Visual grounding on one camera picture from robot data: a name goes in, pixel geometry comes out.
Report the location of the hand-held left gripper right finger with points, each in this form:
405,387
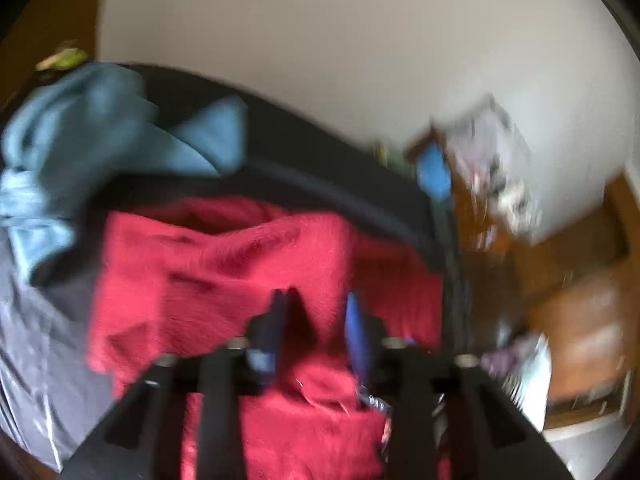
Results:
357,340

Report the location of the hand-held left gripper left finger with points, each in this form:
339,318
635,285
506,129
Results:
274,330

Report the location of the red sweater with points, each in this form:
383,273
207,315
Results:
225,270

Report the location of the light blue sweater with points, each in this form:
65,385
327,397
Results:
75,130

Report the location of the black table cover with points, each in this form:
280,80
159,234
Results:
325,185

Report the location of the white purple bag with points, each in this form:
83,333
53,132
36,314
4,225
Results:
530,375

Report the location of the blue plastic piece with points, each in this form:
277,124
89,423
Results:
434,172

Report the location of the wooden side cabinet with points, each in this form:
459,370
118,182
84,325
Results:
575,310

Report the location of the white plastic bag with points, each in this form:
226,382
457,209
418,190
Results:
490,160

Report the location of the white container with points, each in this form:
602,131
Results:
580,445

